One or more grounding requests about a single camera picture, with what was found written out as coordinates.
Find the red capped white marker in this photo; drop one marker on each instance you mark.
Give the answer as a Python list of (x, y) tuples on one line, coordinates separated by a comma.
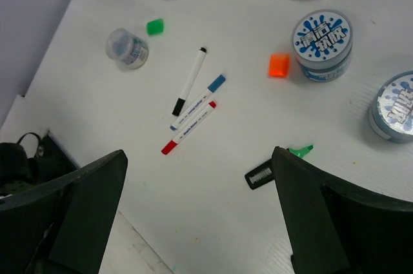
[(201, 116)]

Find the orange highlighter cap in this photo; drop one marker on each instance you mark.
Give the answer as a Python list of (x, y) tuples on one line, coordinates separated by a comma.
[(279, 65)]

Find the blue cleaning gel jar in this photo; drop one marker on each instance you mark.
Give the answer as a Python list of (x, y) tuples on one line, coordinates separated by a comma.
[(322, 42), (390, 114)]

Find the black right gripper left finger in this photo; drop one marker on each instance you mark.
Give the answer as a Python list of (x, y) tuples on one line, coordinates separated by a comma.
[(63, 225)]

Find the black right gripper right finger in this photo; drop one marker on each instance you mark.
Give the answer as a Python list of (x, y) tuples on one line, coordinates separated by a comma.
[(335, 226)]

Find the blue capped white marker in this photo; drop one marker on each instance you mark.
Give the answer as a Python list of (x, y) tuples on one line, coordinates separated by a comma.
[(193, 108)]

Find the green highlighter black body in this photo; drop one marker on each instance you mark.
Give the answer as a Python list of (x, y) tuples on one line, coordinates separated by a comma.
[(263, 174)]

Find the green highlighter cap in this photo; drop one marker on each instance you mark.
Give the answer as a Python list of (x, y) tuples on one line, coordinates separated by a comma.
[(155, 27)]

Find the clear jar of clips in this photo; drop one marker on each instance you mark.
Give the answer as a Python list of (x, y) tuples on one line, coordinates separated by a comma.
[(126, 49)]

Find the black capped white marker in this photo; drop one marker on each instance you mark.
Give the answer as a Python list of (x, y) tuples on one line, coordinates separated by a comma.
[(189, 81)]

